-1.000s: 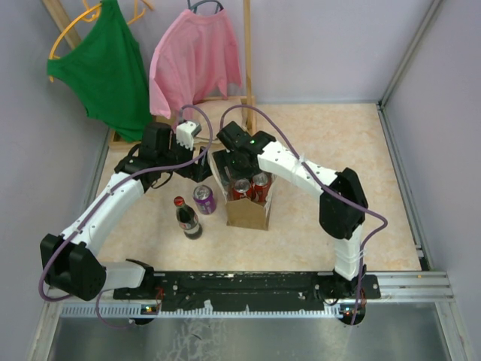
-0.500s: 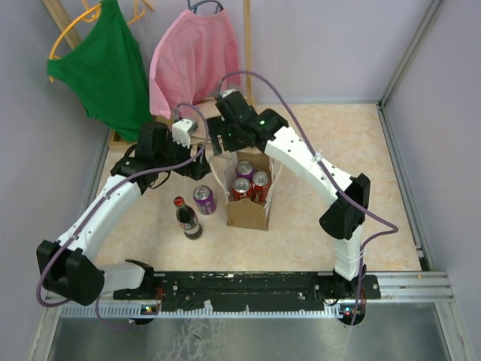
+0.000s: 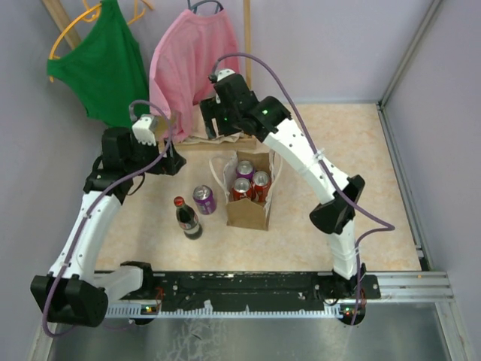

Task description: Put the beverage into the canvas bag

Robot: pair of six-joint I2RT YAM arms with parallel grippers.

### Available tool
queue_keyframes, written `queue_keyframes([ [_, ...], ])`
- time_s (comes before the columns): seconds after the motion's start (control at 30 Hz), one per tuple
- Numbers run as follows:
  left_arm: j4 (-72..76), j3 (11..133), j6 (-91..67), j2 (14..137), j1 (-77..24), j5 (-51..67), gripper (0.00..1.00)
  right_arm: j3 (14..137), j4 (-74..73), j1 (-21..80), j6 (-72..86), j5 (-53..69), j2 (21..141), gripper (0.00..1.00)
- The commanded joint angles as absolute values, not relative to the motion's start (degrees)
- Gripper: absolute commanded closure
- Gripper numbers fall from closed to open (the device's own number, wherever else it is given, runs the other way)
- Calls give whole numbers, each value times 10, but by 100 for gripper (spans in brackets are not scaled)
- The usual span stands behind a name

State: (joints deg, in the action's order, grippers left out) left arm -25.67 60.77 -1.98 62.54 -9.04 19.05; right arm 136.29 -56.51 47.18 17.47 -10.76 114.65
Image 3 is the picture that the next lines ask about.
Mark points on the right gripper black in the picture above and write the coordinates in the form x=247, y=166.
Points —
x=210, y=110

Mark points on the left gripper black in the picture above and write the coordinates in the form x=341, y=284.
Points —
x=169, y=165

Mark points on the purple Fanta can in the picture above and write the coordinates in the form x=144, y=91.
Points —
x=245, y=169
x=204, y=199

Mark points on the glass cola bottle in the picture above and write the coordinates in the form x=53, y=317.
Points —
x=187, y=219

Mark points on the red cola can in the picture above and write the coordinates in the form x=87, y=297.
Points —
x=242, y=189
x=261, y=185

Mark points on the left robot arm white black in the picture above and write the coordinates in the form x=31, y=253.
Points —
x=69, y=294

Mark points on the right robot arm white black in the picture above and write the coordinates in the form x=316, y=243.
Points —
x=271, y=123

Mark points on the folded beige cloth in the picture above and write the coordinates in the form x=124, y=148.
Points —
x=202, y=138

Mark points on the wooden clothes rack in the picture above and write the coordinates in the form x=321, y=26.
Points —
x=66, y=26

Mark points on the pink t-shirt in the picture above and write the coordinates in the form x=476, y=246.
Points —
x=182, y=62

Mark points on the grey clothes hanger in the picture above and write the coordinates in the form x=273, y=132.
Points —
x=205, y=7

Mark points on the green tank top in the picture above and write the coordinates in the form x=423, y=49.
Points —
x=105, y=70

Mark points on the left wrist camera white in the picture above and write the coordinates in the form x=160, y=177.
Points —
x=144, y=129

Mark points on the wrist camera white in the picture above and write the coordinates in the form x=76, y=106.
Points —
x=144, y=129
x=218, y=75

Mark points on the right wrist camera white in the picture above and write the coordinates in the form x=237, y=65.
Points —
x=218, y=75

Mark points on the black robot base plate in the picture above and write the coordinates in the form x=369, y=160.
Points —
x=260, y=291

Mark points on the white cable duct strip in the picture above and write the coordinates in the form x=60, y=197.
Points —
x=134, y=310

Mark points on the aluminium frame rail front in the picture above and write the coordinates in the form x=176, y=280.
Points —
x=397, y=286

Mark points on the aluminium corner post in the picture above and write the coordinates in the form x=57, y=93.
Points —
x=427, y=22

